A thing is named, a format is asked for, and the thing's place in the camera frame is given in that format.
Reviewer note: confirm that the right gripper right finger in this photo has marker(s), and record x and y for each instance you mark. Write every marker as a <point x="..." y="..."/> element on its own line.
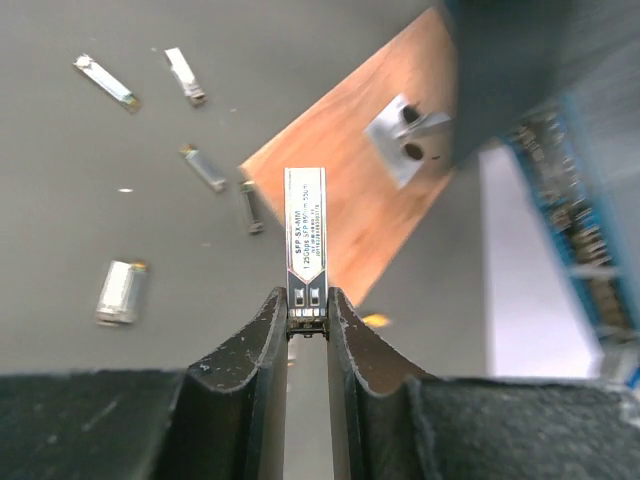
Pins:
<point x="392" y="420"/>

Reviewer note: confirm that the silver SFP module far left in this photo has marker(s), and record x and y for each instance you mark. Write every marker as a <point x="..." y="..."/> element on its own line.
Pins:
<point x="185" y="76"/>

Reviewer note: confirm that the silver SFP module by board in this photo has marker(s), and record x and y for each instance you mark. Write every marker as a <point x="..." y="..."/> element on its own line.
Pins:
<point x="252" y="208"/>

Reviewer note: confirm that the silver double SFP module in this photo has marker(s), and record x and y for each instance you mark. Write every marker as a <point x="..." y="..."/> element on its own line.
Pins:
<point x="121" y="296"/>

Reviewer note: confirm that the dark grey table mat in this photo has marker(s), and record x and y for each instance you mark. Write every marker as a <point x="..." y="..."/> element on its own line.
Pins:
<point x="85" y="182"/>

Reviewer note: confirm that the dark teal network switch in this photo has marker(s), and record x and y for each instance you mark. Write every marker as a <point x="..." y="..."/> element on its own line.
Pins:
<point x="558" y="81"/>

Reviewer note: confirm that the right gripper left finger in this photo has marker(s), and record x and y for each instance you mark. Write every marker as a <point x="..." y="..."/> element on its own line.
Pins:
<point x="220" y="418"/>

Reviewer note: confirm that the wooden board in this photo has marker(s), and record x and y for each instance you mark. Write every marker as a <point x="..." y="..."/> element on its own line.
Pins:
<point x="369" y="216"/>

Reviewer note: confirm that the metal bracket on board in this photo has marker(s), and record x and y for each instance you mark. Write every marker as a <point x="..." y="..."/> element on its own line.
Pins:
<point x="403" y="136"/>

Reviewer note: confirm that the small dark SFP module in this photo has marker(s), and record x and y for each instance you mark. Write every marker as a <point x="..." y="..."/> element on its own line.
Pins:
<point x="305" y="211"/>

